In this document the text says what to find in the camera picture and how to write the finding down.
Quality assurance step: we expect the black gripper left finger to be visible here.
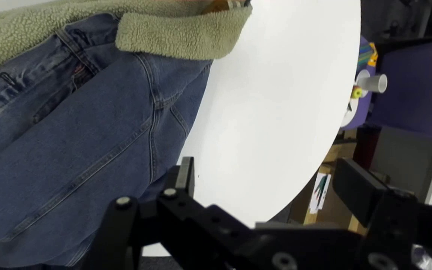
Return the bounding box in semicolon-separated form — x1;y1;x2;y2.
83;155;258;270

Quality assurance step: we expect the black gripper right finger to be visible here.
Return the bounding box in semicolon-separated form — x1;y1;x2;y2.
332;158;432;270

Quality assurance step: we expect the denim jacket with fleece lining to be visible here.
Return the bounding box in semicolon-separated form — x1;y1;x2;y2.
0;0;254;270

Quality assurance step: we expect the brown cardboard box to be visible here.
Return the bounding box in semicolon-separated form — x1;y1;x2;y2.
288;130;372;238

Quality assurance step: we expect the white paper cup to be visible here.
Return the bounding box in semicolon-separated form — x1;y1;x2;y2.
356;70;389;97

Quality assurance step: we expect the purple chair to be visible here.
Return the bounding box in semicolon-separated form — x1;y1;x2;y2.
348;35;432;142

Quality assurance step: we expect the colourful paper sheet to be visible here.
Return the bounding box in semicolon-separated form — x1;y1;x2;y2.
357;43;380;70

